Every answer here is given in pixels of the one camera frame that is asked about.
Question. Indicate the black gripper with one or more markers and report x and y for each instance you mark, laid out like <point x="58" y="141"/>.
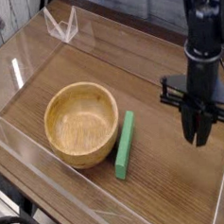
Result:
<point x="174" y="93"/>

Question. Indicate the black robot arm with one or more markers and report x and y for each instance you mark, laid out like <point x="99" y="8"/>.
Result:
<point x="199" y="94"/>

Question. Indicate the clear acrylic front wall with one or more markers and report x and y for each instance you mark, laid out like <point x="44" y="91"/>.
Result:
<point x="59" y="190"/>

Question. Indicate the green rectangular block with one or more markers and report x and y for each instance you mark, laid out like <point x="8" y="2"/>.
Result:
<point x="122" y="157"/>

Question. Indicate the wooden bowl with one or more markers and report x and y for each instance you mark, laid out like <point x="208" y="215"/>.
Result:
<point x="81" y="124"/>

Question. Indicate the red toy fruit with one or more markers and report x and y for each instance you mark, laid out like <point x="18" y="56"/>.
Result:
<point x="197" y="117"/>

